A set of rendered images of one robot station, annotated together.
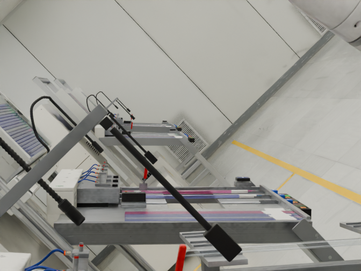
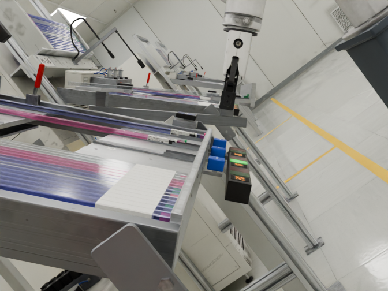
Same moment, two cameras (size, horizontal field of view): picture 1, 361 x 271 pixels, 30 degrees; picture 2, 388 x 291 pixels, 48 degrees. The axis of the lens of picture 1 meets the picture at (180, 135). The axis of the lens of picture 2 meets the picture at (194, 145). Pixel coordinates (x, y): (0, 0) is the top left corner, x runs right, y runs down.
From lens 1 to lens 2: 0.59 m
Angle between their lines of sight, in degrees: 11
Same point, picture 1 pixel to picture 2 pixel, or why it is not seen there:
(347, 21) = not seen: outside the picture
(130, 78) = (210, 49)
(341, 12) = not seen: outside the picture
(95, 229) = (81, 94)
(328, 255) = (225, 130)
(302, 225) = (210, 108)
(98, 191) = (103, 80)
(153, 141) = (205, 84)
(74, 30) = (178, 14)
